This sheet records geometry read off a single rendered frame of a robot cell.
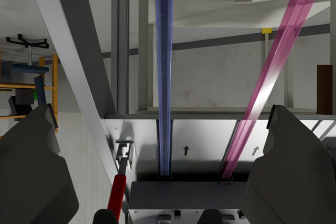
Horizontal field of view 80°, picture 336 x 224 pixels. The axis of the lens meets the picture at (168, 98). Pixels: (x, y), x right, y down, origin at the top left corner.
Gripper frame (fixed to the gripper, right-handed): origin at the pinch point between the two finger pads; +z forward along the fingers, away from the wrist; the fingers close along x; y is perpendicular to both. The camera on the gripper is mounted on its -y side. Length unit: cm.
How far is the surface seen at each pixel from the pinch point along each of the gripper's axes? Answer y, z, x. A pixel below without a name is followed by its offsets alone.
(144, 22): 4, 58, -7
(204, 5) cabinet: -1, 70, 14
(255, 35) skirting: 54, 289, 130
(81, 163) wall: 345, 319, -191
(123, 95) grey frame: 18.0, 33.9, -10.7
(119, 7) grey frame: -1.6, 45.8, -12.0
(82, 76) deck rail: 1.7, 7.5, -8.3
